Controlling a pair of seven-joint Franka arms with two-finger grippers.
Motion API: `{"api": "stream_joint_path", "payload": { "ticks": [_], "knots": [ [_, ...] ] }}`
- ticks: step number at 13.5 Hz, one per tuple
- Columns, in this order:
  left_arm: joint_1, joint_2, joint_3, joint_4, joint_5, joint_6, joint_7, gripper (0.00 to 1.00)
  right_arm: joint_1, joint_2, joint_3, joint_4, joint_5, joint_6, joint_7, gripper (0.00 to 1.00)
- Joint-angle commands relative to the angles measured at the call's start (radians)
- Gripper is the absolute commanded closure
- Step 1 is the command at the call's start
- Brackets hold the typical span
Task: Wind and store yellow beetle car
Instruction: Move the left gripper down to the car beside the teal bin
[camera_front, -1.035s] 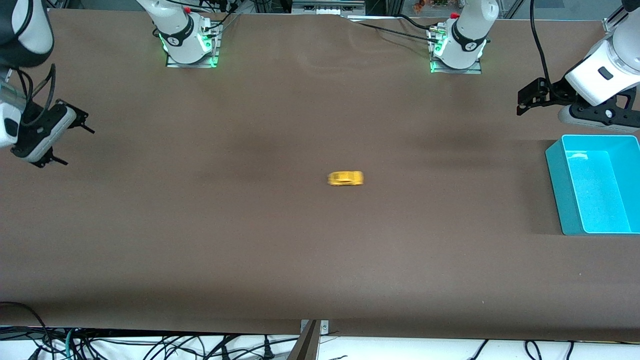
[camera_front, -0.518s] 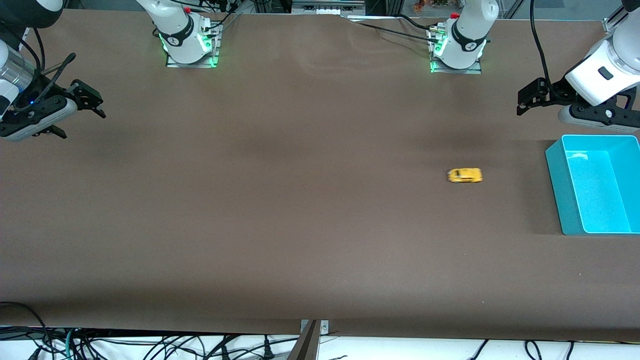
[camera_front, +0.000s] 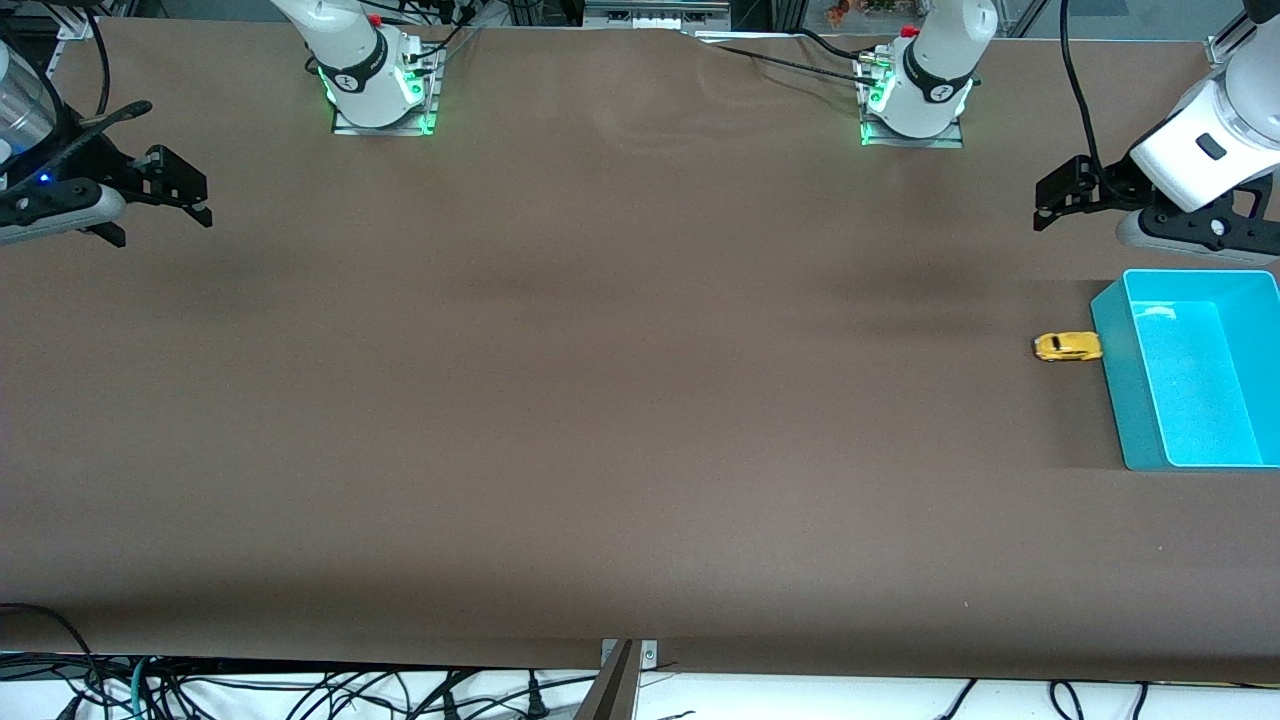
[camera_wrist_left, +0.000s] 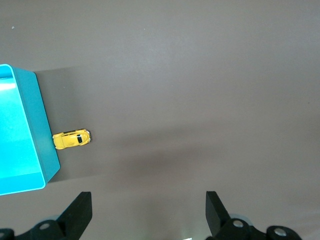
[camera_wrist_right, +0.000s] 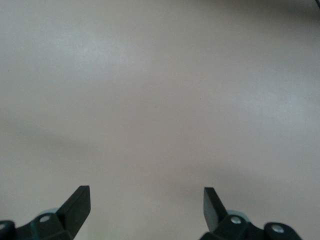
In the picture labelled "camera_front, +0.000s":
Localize yellow beetle toy car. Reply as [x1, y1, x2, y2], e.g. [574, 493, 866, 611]
[1032, 331, 1104, 363]

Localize teal plastic bin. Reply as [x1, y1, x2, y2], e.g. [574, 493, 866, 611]
[1089, 268, 1280, 472]

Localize brown table cover sheet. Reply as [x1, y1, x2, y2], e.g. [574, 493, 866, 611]
[0, 18, 1280, 686]

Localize grey equipment box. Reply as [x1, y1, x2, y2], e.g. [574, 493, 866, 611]
[583, 0, 732, 31]

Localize brown slanted bar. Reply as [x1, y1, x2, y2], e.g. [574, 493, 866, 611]
[574, 640, 642, 720]

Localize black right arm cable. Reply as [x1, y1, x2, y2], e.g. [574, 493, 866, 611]
[0, 0, 154, 191]

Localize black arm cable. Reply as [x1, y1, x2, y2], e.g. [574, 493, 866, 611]
[1058, 0, 1115, 196]
[0, 0, 154, 191]

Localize black right camera mount bracket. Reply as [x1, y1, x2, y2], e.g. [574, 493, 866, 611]
[0, 180, 129, 249]

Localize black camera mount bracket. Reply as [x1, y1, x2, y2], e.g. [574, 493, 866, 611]
[0, 180, 129, 249]
[1142, 172, 1280, 263]

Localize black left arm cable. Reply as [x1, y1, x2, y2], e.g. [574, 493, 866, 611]
[1058, 0, 1115, 196]

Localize black left camera mount bracket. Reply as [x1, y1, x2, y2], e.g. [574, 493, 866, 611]
[1142, 172, 1280, 263]

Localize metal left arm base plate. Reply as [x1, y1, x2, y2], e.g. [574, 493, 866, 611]
[858, 55, 967, 149]

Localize aluminium frame rail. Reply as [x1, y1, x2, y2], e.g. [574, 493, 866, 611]
[45, 8, 98, 76]

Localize aluminium frame corner profile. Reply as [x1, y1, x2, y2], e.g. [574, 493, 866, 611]
[1205, 15, 1251, 63]

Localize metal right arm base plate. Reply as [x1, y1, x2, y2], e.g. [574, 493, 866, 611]
[332, 45, 442, 137]

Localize curved black base cable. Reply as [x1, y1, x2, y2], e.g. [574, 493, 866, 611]
[795, 28, 881, 63]

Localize black base cable bundle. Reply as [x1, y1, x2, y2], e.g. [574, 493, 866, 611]
[398, 0, 483, 73]

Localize long black base cable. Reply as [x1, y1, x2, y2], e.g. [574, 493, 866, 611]
[712, 42, 881, 87]

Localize black looping cable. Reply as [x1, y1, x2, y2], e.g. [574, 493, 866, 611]
[0, 602, 106, 701]

